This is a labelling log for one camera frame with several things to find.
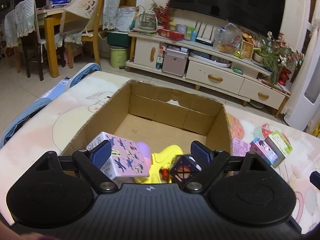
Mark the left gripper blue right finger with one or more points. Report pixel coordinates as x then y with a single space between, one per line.
201 153

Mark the white tower air conditioner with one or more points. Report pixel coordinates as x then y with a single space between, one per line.
304 100

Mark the yellow pink water gun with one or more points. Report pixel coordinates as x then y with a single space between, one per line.
158 164

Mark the plastic bag with snacks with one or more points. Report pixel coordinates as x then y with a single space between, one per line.
227 39

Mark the cardboard box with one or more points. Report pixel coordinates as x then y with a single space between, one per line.
160 117

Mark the wooden chair with cover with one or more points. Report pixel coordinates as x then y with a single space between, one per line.
87 21

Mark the pink toy box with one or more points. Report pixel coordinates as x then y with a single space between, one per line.
239 147

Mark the potted flower plant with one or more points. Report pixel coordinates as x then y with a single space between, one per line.
277 55

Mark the red berry bouquet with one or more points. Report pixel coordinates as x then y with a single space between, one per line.
164 14

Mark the dark chair with cover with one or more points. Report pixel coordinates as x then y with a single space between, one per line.
21 28

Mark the wooden dining table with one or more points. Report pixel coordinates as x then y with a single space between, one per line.
48 19

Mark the person left hand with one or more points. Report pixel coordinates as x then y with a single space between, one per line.
7 234

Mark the green trash bin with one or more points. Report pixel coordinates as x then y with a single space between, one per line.
118 57

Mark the red gift box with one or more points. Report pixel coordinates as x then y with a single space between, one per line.
170 34

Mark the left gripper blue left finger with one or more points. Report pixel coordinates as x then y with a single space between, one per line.
100 154

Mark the pink storage case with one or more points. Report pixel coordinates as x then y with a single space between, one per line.
175 62

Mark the black television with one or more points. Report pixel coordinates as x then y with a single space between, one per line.
261 16

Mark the white tv cabinet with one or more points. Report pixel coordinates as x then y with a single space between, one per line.
206 67

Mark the silver purple printed box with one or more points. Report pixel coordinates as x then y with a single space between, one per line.
125 161

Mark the red vase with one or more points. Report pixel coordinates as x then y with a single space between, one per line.
284 76

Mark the small pink blue box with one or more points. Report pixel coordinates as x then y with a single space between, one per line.
260 147

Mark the green medicine box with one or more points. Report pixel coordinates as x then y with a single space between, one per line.
280 145

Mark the framed picture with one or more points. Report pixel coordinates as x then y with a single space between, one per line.
247 50

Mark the dark folding magic cube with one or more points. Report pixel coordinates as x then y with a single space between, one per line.
183 169

